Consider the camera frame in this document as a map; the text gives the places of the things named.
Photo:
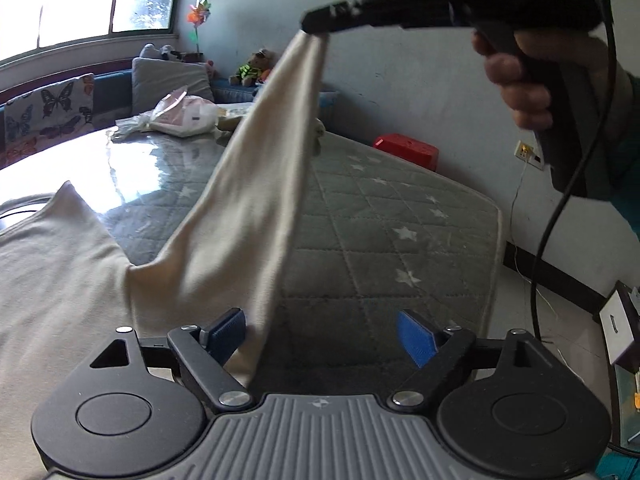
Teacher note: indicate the pale yellow cloth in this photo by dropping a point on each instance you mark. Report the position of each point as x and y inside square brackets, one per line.
[318, 136]

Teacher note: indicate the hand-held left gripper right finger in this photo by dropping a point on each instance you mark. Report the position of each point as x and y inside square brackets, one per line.
[418, 338]

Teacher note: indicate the teddy bear with yellow vest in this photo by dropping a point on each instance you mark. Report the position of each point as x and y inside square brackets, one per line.
[251, 69]

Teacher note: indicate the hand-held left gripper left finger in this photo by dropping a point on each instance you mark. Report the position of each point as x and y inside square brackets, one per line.
[227, 331]

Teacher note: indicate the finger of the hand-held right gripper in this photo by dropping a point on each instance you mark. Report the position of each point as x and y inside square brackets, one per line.
[335, 16]

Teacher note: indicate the blue window bench cushion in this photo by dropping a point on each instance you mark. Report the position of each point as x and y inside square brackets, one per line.
[112, 95]

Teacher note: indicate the cream long-sleeve shirt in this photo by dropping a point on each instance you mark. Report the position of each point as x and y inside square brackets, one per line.
[90, 285]

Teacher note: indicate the wall power socket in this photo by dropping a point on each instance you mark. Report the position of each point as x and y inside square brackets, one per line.
[530, 153]

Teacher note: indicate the white plush toy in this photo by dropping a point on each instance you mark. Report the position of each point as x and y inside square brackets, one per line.
[159, 52]

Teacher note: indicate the red plastic box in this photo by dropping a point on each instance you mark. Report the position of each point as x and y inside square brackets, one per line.
[407, 149]

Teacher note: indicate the grey pillow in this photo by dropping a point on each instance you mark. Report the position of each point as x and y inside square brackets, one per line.
[167, 80]

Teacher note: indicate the person's right hand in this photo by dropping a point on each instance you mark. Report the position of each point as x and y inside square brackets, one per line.
[525, 90]

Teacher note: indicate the clear plastic bag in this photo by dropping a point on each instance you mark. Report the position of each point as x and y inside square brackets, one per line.
[182, 115]

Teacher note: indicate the butterfly print pillow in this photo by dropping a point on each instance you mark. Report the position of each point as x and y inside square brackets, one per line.
[47, 110]

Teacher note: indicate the colourful pinwheel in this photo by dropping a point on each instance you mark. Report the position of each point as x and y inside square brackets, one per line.
[198, 16]

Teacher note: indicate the brown and white box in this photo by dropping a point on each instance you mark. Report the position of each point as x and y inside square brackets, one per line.
[622, 327]

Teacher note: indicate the green star-quilted mattress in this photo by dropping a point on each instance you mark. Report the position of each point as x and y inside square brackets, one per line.
[380, 230]

